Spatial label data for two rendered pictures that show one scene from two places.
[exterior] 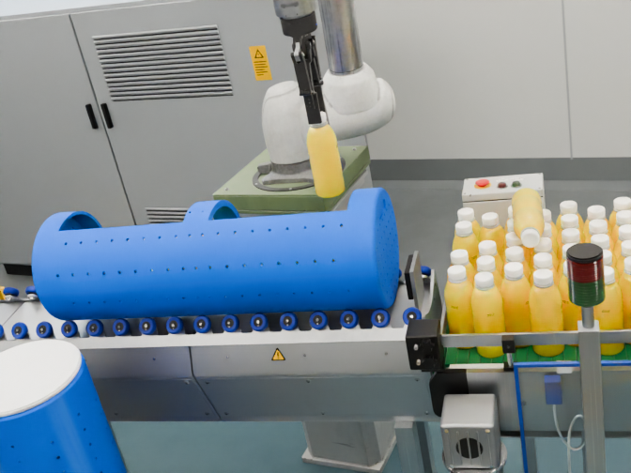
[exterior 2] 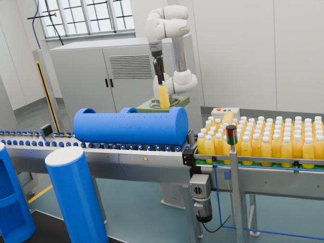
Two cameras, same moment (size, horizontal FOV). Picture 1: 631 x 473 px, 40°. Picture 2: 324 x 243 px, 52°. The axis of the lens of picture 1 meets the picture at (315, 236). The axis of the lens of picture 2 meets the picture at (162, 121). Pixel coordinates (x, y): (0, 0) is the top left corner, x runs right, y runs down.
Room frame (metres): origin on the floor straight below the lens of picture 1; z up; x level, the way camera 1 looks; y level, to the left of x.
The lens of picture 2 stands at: (-0.44, -0.28, 2.05)
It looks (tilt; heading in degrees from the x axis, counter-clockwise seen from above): 22 degrees down; 7
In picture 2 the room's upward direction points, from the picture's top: 10 degrees counter-clockwise
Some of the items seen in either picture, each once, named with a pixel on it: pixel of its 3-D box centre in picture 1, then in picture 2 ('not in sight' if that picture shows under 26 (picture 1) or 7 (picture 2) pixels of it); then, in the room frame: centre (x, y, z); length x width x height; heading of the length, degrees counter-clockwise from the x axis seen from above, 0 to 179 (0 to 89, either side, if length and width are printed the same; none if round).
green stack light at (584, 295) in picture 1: (586, 286); (232, 138); (1.30, -0.46, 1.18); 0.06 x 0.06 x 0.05
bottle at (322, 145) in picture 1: (324, 157); (163, 95); (1.82, -0.06, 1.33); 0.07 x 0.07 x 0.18
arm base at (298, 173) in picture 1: (291, 163); (162, 100); (2.45, 0.03, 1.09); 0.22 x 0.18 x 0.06; 66
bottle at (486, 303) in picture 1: (488, 316); (209, 150); (1.56, -0.33, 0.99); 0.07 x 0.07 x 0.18
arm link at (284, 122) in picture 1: (291, 119); (162, 85); (2.44, 0.00, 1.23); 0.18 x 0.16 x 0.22; 93
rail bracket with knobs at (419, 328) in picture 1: (425, 345); (189, 157); (1.56, -0.19, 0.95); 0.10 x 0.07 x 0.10; 162
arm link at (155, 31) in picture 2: not in sight; (155, 29); (1.82, -0.07, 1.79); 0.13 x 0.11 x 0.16; 93
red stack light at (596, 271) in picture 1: (585, 265); (231, 131); (1.30, -0.46, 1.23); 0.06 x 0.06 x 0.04
